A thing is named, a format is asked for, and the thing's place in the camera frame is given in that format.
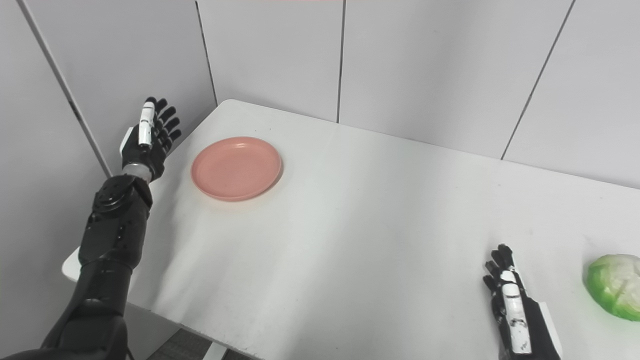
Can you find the green white cabbage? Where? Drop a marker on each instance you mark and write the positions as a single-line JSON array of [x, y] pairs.
[[617, 287]]

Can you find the pink round plate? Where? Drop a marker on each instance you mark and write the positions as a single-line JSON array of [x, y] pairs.
[[236, 169]]

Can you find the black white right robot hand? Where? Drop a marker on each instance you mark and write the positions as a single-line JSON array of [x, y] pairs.
[[525, 325]]

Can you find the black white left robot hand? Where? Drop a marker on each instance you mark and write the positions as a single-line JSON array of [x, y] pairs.
[[145, 147]]

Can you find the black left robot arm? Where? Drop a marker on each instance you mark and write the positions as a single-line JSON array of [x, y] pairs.
[[105, 260]]

